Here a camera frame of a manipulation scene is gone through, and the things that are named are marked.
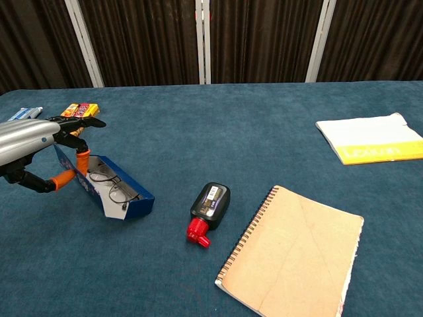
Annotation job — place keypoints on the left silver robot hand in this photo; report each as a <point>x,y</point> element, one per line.
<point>23,138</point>

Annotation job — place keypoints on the metal frame eyeglasses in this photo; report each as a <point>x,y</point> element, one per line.
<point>117,195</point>

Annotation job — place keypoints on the blue glasses case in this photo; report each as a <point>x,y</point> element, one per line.
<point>138,204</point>

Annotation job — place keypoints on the blue white toothpaste tube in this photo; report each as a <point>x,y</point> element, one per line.
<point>24,114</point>

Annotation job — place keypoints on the yellow snack box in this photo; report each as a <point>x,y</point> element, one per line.
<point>82,110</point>

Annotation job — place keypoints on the dark pleated curtain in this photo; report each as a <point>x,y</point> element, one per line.
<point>148,39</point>

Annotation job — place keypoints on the black ink bottle red cap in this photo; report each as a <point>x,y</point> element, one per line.
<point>211,204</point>

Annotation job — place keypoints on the blue table cloth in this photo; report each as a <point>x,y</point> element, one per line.
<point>231,132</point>

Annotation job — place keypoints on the tan spiral notebook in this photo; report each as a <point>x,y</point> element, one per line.
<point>291,251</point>

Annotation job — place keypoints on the white and yellow notebook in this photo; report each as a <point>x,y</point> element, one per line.
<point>363,135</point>

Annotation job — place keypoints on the white frame post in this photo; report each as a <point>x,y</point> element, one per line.
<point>317,39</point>
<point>84,43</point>
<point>202,39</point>

